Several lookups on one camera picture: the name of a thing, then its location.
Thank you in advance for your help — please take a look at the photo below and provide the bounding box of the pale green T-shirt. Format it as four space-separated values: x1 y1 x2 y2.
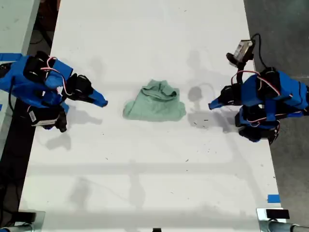
122 79 187 122

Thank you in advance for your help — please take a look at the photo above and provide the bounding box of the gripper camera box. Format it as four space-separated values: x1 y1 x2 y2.
226 39 255 68
28 106 68 133

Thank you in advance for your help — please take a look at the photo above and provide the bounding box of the metal table bracket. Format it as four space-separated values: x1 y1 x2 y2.
17 210 46 232
256 207 287 232

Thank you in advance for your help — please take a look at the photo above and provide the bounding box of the black camera cable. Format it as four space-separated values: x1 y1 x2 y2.
250 33 272 72
8 81 32 119

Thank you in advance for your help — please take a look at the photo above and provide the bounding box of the small black box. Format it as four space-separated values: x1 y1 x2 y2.
16 212 37 222
266 209 290 220

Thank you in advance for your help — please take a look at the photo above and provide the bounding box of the white side table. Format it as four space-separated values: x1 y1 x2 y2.
0 0 41 145

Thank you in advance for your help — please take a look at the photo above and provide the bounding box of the grey metal pipe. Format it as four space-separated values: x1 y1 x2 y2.
267 221 309 232
0 224 33 232

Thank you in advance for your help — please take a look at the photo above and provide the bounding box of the black camera stalk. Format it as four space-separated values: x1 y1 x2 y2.
235 61 247 86

